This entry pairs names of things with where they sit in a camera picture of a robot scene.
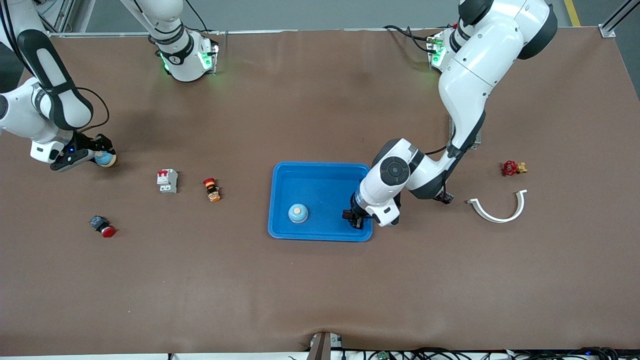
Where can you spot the long dark brown capacitor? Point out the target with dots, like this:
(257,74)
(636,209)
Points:
(345,215)

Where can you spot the blue dome call bell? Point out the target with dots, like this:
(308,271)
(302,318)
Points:
(107,160)
(298,213)

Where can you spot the short dark brown capacitor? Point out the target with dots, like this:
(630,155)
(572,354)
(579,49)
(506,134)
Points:
(446,198)

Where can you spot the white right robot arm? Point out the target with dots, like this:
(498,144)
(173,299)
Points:
(20,120)

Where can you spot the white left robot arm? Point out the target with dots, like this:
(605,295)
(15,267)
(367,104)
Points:
(480,65)

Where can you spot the blue plastic tray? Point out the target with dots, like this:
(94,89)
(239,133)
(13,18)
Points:
(320,190)

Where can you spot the red mushroom push button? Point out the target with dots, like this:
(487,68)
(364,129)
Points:
(102,226)

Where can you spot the white red circuit breaker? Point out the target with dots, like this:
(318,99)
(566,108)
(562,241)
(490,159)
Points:
(167,181)

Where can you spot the white half-round pipe clamp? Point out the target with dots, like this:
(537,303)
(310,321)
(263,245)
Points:
(495,218)

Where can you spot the perforated metal power supply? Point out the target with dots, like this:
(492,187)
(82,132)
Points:
(478,140)

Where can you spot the brass valve red handwheel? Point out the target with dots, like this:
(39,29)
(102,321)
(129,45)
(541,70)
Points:
(510,168)

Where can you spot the base connector box green light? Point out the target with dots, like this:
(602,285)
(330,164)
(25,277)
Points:
(207,59)
(434,50)

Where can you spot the silver table edge rail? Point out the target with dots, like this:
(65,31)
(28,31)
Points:
(100,34)

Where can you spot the orange red emergency stop switch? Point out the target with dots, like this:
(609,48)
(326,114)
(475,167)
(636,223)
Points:
(212,190)

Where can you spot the grey metal mount bracket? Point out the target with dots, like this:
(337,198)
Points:
(322,347)

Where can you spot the aluminium frame profile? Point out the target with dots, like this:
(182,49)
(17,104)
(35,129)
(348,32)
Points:
(64,17)
(609,29)

